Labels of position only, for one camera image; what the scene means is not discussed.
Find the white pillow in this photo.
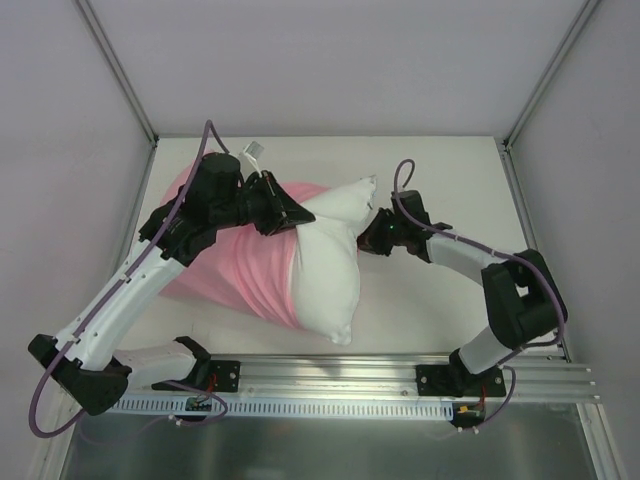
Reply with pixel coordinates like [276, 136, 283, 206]
[285, 176, 377, 346]

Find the pink pillowcase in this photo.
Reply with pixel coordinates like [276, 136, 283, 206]
[159, 149, 331, 331]

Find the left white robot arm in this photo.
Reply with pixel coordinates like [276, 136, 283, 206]
[28, 153, 315, 416]

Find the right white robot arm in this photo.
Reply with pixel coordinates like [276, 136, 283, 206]
[357, 190, 568, 397]

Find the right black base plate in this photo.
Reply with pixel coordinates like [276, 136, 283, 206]
[415, 364, 471, 398]

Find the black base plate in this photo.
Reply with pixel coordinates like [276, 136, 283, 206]
[149, 358, 242, 394]
[415, 364, 471, 398]

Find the aluminium mounting rail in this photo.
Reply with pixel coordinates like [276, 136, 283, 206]
[59, 352, 596, 396]

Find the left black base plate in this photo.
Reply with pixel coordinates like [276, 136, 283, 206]
[149, 358, 242, 394]

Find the left aluminium frame post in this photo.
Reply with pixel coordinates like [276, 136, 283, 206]
[73, 0, 159, 146]

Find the aluminium frame post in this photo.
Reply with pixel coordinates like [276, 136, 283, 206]
[73, 0, 159, 146]
[502, 0, 602, 151]

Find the white slotted cable duct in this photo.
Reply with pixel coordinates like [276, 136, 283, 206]
[111, 394, 453, 421]

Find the right aluminium frame post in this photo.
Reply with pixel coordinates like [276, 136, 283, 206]
[502, 0, 602, 151]

